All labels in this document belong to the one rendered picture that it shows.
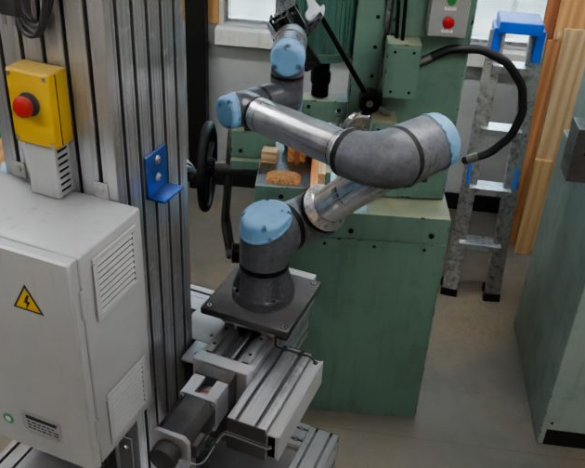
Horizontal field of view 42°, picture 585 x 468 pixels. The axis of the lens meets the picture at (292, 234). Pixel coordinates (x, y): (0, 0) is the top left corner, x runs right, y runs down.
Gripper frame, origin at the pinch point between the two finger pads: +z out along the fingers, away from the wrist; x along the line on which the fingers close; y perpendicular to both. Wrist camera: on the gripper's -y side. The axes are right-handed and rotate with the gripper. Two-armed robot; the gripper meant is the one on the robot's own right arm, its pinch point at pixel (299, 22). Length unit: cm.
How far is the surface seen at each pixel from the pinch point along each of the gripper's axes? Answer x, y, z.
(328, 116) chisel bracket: 10.2, -32.6, 18.1
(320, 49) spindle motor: 1.1, -12.5, 13.3
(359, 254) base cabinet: 20, -70, -1
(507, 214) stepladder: -19, -127, 77
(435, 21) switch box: -29.8, -18.5, 4.6
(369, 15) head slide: -14.8, -11.1, 14.7
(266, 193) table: 31.6, -35.7, -5.9
